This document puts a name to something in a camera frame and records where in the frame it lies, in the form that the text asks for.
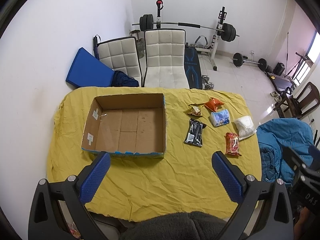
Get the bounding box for red snack packet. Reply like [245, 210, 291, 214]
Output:
[225, 132, 241, 156]

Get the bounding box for white soft bag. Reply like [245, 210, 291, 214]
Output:
[234, 115, 257, 140]

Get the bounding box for black snack packet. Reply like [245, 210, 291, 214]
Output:
[184, 119, 207, 147]

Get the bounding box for blue tissue pack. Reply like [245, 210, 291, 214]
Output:
[210, 109, 230, 127]

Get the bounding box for orange snack packet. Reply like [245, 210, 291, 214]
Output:
[204, 98, 224, 112]

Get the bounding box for yellow snack packet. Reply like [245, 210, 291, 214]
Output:
[188, 104, 204, 116]

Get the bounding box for blue blanket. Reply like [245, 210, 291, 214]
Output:
[257, 118, 313, 186]

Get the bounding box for dark grey fleece garment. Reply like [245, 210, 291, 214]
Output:
[120, 211, 226, 239]

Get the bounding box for dark wooden chair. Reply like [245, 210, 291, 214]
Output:
[273, 82, 319, 119]

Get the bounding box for open cardboard box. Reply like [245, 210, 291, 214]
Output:
[81, 93, 167, 158]

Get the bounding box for chrome dumbbell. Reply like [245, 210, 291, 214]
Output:
[202, 75, 214, 90]

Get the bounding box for dark blue cloth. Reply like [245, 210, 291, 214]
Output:
[111, 70, 139, 87]

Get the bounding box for barbell on floor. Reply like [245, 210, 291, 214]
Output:
[232, 53, 267, 72]

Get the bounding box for blue foam mat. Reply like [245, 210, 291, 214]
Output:
[66, 47, 114, 88]

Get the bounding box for white weight rack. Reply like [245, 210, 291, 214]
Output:
[194, 7, 227, 71]

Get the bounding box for white padded chair left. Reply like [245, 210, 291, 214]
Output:
[97, 36, 143, 87]

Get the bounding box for white padded chair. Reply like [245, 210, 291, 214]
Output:
[97, 36, 143, 87]
[143, 28, 189, 89]

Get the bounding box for barbell on rack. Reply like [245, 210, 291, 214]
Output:
[132, 14, 239, 42]

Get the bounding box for white padded chair right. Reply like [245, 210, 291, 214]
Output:
[143, 28, 189, 89]

